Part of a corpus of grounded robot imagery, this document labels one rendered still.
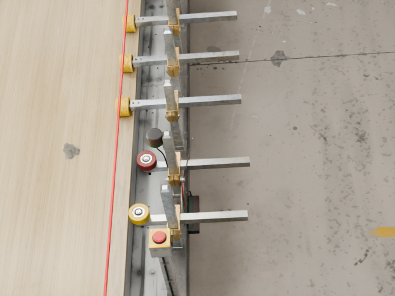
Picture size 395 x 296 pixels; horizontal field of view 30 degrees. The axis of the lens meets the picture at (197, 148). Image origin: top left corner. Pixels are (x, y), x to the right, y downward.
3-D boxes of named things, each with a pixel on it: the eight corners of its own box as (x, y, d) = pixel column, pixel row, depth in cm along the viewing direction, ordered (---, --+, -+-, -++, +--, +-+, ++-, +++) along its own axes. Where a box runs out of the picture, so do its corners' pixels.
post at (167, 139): (184, 198, 316) (171, 129, 278) (184, 205, 314) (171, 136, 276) (176, 198, 316) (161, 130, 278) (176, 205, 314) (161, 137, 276)
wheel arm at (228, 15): (236, 14, 338) (236, 9, 335) (237, 20, 336) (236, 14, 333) (129, 22, 341) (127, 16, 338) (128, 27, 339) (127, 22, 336)
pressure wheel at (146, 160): (159, 165, 307) (156, 149, 298) (159, 181, 303) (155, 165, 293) (140, 166, 308) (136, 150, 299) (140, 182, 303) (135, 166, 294)
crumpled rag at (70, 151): (82, 155, 301) (81, 151, 299) (67, 161, 300) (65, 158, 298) (75, 140, 306) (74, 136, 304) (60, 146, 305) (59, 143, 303)
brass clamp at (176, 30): (181, 15, 342) (180, 7, 338) (181, 36, 334) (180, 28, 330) (168, 16, 343) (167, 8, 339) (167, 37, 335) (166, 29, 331)
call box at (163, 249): (173, 239, 246) (170, 227, 239) (172, 258, 241) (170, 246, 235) (152, 240, 246) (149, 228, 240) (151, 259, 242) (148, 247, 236)
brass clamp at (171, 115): (180, 97, 312) (179, 89, 308) (180, 122, 304) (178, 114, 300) (166, 98, 313) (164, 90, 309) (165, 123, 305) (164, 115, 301)
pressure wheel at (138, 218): (142, 214, 294) (137, 198, 285) (156, 225, 290) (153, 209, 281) (128, 227, 291) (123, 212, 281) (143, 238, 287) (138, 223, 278)
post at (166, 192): (183, 248, 300) (169, 182, 262) (183, 255, 298) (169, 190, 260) (174, 248, 300) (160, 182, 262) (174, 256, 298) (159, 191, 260)
